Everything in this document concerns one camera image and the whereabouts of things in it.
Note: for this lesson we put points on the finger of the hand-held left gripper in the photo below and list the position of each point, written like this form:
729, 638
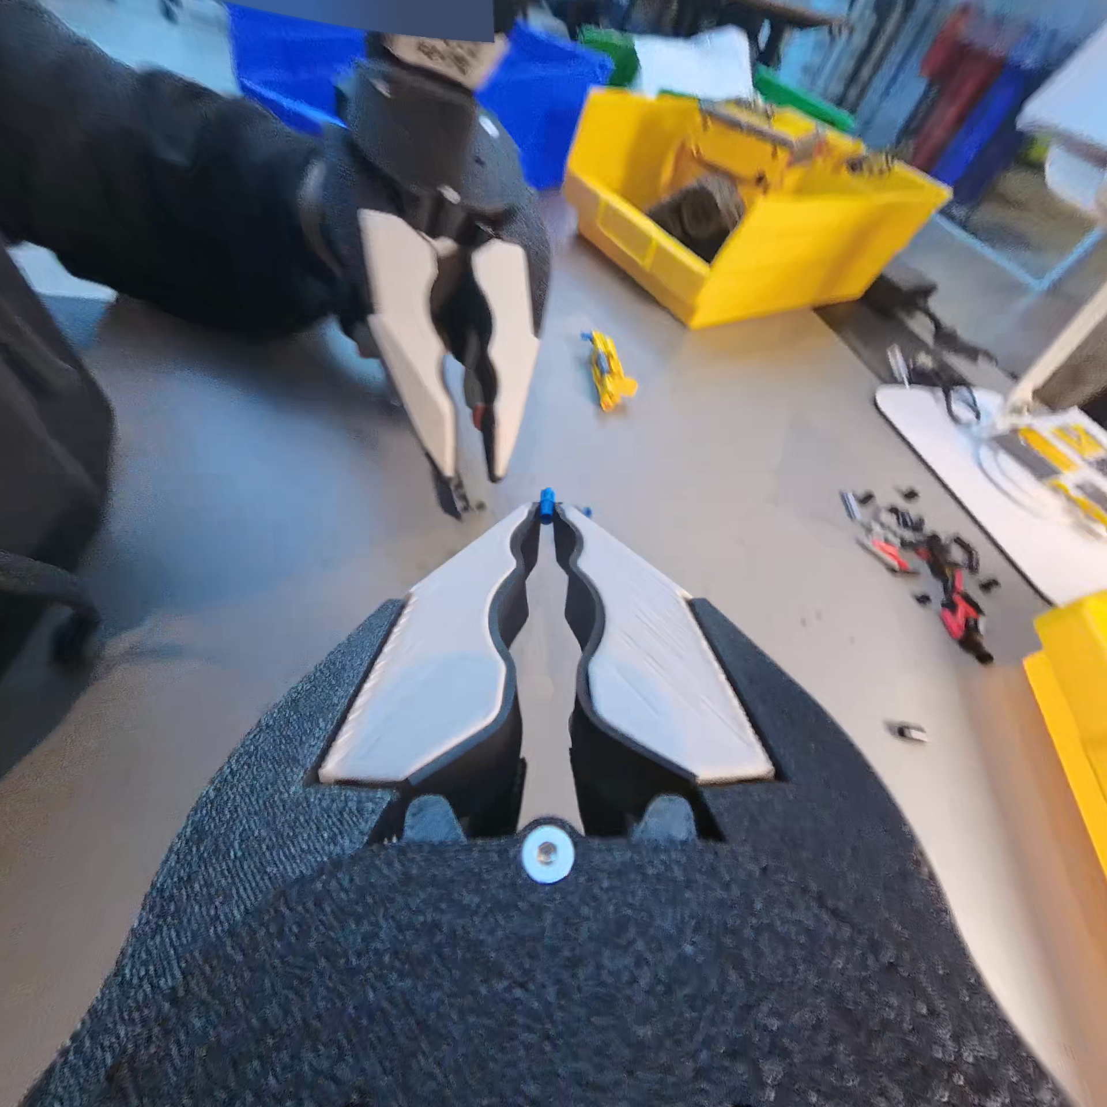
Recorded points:
402, 302
514, 328

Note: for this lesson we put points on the white foam sheet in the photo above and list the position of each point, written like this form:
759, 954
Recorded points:
692, 65

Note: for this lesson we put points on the yellow plastic bin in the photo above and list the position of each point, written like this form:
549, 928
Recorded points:
804, 250
1073, 692

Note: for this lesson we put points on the pile of black red pegs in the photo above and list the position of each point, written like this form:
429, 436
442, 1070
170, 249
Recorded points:
952, 605

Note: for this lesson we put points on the small black peg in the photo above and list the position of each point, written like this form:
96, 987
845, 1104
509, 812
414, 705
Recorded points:
908, 733

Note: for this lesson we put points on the person's left hand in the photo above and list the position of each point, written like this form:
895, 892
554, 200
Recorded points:
481, 416

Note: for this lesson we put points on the black power adapter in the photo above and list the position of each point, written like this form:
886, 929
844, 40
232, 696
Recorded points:
899, 298

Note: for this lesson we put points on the person's left forearm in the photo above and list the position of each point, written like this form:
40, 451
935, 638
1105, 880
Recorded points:
156, 190

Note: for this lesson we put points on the yellow grey sticker sheet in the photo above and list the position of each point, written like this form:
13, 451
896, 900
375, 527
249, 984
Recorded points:
1055, 453

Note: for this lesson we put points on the white metal book stand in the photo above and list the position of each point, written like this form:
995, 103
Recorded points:
943, 459

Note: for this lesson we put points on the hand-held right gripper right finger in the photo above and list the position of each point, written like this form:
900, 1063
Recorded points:
666, 692

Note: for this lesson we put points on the dark grey l-shaped beam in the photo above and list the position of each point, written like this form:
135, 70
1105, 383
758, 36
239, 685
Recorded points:
450, 494

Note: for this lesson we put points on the blue plastic bin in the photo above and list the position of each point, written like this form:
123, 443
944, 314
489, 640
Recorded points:
285, 61

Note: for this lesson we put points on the blue friction peg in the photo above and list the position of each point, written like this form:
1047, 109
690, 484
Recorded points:
547, 509

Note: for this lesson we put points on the green plastic bin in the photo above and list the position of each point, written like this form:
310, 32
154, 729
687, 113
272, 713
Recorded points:
796, 99

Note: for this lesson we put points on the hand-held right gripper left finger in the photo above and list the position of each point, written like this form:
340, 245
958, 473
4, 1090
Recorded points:
423, 692

